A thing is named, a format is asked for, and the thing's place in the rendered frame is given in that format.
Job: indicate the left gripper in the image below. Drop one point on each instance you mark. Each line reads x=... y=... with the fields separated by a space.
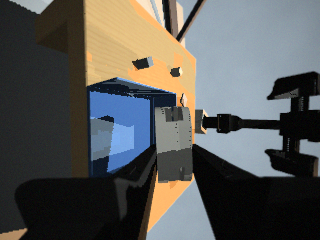
x=290 y=127

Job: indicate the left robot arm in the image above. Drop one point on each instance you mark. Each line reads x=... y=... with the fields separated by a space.
x=227 y=123

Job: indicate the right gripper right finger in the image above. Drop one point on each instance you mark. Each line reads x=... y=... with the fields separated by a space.
x=239 y=208

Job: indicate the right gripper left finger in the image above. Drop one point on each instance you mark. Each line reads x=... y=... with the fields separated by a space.
x=123 y=203

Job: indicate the black metal frame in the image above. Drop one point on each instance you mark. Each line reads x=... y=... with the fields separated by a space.
x=195 y=11

